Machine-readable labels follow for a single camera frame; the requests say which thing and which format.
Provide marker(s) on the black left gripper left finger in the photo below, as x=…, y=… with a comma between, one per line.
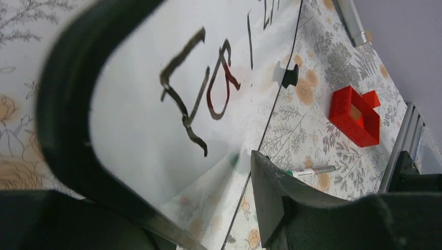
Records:
x=47, y=219

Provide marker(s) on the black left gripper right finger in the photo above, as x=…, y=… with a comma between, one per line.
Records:
x=293, y=215

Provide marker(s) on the small black-framed whiteboard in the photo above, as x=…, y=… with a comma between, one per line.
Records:
x=153, y=108

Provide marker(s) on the green capped marker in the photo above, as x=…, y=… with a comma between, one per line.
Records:
x=312, y=171

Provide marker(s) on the red plastic box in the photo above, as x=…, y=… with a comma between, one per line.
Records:
x=366, y=131

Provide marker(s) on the brown cylinder in box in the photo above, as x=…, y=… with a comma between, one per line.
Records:
x=355, y=113

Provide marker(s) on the red plastic triangle piece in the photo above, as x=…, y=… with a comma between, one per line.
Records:
x=371, y=98

